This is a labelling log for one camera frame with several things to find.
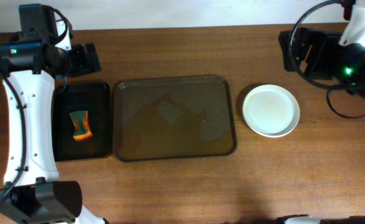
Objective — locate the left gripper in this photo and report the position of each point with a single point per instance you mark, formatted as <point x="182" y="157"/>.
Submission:
<point x="85" y="59"/>

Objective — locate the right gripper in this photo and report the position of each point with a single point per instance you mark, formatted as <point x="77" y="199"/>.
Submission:
<point x="299" y="50"/>

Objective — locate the orange green scrub sponge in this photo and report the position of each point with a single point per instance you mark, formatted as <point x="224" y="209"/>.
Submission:
<point x="80" y="120"/>

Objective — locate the pale blue plate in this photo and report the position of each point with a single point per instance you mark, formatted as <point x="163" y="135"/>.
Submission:
<point x="271" y="111"/>

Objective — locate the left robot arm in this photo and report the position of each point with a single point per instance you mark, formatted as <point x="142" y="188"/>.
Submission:
<point x="30" y="63"/>

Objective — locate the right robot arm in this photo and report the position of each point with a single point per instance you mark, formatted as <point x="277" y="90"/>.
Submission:
<point x="353" y="42"/>

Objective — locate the black small tray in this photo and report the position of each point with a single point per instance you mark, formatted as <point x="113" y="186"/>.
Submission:
<point x="93" y="98"/>

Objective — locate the brown serving tray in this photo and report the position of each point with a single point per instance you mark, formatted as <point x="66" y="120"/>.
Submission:
<point x="173" y="118"/>

